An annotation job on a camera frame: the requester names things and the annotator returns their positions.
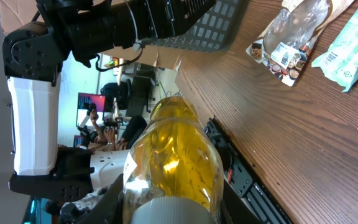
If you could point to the computer monitor in background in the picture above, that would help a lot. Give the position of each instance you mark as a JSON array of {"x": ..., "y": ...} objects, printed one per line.
[{"x": 88, "y": 103}]

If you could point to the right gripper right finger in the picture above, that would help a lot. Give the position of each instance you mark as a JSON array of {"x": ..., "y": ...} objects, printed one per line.
[{"x": 233, "y": 210}]

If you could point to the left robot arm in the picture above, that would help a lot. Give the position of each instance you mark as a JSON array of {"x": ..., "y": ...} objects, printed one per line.
[{"x": 33, "y": 58}]

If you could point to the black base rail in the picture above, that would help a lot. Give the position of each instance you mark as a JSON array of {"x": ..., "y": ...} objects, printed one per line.
[{"x": 241, "y": 176}]

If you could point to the brown Pantree snack pouch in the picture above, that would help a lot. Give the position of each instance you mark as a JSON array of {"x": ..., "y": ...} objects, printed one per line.
[{"x": 284, "y": 47}]

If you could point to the teal packet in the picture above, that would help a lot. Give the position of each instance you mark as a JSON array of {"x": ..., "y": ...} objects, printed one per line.
[{"x": 340, "y": 62}]

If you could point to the person in background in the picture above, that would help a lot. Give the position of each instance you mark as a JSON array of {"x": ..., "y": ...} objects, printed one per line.
[{"x": 106, "y": 139}]

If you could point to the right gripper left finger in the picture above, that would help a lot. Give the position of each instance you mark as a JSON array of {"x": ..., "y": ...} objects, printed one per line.
[{"x": 109, "y": 209}]

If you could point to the grey plastic mesh basket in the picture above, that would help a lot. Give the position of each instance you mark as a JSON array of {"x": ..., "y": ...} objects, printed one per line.
[{"x": 215, "y": 31}]

